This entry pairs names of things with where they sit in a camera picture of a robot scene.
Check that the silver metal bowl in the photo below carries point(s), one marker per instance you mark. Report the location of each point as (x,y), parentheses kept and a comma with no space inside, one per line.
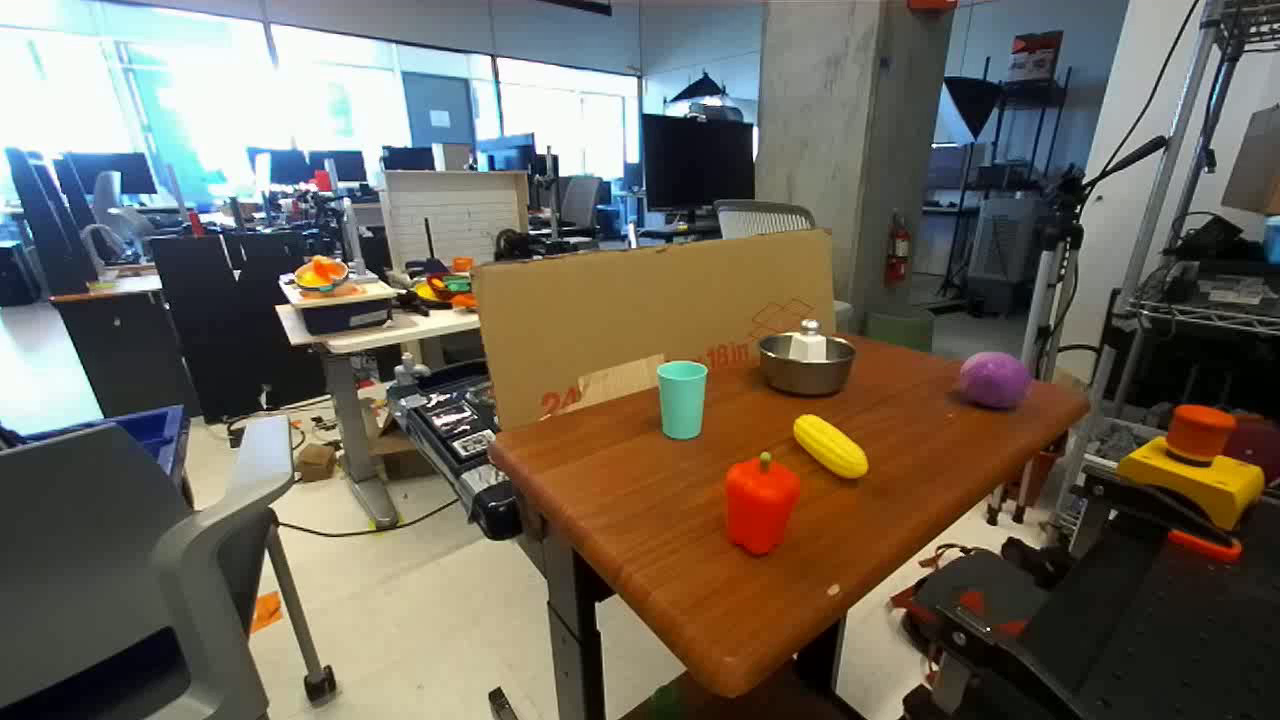
(803,379)

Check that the white salt shaker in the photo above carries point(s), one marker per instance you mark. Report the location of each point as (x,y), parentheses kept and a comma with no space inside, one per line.
(805,346)

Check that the teal plastic cup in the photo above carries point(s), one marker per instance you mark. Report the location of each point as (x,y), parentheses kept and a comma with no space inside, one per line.
(683,403)

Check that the brown cardboard panel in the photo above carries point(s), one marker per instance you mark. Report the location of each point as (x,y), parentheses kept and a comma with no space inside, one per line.
(603,323)

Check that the orange toy bell pepper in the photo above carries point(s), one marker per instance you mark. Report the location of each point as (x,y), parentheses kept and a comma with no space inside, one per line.
(760,510)

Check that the black control box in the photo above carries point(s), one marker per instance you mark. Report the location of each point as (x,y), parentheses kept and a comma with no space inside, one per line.
(463,435)

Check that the black monitor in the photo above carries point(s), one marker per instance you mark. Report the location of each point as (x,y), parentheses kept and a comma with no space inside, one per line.
(699,162)

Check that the yellow toy corn cob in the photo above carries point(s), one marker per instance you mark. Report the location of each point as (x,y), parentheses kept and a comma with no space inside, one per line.
(828,447)

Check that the colourful toy pile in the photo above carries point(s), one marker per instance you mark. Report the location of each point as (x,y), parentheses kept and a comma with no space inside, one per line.
(446,286)

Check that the white board panel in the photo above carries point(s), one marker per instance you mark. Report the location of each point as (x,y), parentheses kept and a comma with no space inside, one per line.
(455,214)

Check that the red fire extinguisher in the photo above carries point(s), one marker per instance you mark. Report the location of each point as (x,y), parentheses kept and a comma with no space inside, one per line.
(898,257)

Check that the grey table leg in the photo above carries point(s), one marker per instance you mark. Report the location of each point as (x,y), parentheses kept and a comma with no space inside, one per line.
(572,643)

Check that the white side table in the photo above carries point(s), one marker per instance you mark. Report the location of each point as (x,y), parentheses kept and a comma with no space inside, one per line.
(350,348)

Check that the black tray with fruit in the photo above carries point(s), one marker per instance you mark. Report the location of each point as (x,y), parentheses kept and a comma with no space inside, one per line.
(341,307)

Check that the purple plush ball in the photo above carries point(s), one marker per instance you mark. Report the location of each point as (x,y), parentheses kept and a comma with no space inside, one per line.
(995,380)

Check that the black shelf rack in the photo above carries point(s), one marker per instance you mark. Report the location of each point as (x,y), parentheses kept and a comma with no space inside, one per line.
(1014,200)

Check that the black storage cabinet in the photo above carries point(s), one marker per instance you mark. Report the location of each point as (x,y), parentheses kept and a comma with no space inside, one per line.
(224,323)

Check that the metal equipment cart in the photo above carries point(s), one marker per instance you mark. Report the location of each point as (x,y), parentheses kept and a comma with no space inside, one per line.
(1201,307)

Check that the yellow emergency stop button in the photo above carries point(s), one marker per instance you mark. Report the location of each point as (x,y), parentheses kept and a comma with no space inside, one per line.
(1192,474)

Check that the grey office chair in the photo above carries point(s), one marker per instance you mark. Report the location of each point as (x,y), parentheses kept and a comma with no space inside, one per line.
(94,563)

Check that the black camera tripod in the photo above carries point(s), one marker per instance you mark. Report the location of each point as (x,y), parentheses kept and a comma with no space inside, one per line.
(1062,253)

